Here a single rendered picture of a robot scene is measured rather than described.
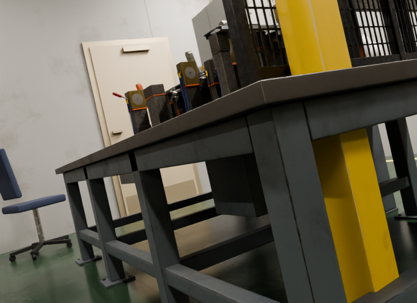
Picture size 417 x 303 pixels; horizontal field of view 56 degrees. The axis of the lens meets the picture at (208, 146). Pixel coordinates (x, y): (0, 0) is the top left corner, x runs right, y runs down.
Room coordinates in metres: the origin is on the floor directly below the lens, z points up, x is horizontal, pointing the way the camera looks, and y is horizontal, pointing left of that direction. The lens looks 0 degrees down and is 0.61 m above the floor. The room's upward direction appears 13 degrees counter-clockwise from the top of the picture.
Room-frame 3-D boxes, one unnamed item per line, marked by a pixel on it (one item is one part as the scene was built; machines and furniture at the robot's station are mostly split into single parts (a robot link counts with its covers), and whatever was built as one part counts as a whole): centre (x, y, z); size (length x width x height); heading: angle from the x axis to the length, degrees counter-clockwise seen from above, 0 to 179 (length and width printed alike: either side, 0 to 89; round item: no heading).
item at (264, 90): (2.14, -0.18, 0.68); 2.56 x 1.61 x 0.04; 29
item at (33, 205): (3.56, 1.70, 0.50); 0.58 x 0.55 x 1.00; 115
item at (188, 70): (1.92, 0.03, 0.87); 0.12 x 0.07 x 0.35; 123
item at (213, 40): (1.35, -0.12, 0.84); 0.05 x 0.05 x 0.29; 33
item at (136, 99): (2.46, 0.40, 0.88); 0.14 x 0.09 x 0.36; 123
